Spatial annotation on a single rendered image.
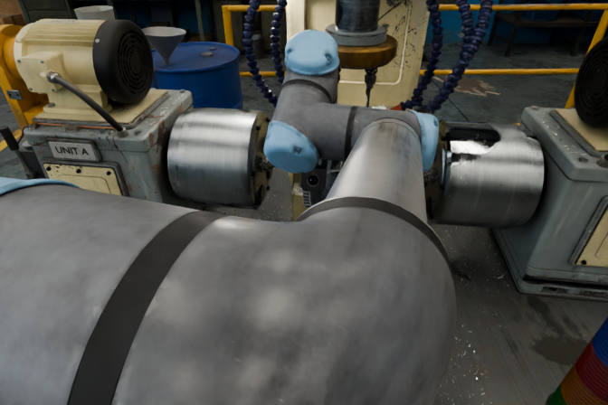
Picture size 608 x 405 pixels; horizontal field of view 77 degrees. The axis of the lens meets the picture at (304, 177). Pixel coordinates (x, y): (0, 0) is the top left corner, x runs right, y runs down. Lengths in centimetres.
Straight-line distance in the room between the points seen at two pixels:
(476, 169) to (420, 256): 70
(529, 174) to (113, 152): 89
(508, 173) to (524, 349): 37
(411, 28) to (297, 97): 59
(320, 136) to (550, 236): 64
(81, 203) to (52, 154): 85
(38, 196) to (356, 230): 13
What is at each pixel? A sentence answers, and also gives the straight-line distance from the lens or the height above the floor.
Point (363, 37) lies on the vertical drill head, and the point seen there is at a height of 135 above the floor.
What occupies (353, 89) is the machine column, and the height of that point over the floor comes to 116.
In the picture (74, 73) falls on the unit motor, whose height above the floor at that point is 127.
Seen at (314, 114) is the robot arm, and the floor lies 134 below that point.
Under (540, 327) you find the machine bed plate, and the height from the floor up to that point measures 80.
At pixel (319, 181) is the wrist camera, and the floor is 116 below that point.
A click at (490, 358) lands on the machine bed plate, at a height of 80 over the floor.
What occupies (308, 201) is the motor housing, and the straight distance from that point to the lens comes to 89.
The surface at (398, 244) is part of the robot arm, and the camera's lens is 17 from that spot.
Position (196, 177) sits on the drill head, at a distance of 90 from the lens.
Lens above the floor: 154
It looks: 34 degrees down
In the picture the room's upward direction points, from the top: straight up
